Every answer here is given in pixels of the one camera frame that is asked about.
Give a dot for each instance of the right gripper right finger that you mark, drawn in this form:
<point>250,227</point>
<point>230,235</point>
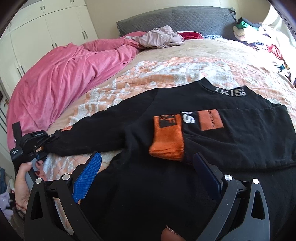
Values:
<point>225,189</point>

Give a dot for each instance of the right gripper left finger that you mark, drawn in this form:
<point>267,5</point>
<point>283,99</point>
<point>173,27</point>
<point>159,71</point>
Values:
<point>42,221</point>

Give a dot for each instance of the orange white patterned blanket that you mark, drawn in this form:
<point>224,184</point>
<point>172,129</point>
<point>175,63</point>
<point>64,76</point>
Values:
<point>158,115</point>

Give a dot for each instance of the grey quilted headboard cover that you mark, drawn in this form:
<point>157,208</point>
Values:
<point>207,20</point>

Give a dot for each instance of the left hand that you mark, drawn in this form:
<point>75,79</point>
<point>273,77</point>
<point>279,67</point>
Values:
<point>22,192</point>

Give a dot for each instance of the pile of mixed clothes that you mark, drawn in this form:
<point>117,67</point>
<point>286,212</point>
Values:
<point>270,41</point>

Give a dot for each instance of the black orange sweatshirt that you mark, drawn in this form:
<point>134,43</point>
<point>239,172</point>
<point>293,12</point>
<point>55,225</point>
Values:
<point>152,184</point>

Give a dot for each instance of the red garment by headboard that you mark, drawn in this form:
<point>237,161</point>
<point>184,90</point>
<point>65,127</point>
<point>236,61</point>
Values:
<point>190,35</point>

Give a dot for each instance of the beige bed sheet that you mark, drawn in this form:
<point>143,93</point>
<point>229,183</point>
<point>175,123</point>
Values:
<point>189,51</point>

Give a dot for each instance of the pink duvet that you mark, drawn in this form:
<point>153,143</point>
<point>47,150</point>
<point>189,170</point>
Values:
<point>62,76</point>

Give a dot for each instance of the white wardrobe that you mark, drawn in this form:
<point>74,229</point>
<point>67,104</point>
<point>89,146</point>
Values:
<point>37,28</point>

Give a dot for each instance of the right hand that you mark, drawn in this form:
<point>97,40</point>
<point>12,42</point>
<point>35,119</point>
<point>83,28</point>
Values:
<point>169,235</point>

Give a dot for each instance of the blue patterned pillow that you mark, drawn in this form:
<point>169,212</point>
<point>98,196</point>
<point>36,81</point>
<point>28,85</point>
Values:
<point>213,37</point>

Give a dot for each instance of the mauve crumpled garment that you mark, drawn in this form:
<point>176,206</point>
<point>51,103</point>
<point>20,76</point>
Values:
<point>159,38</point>

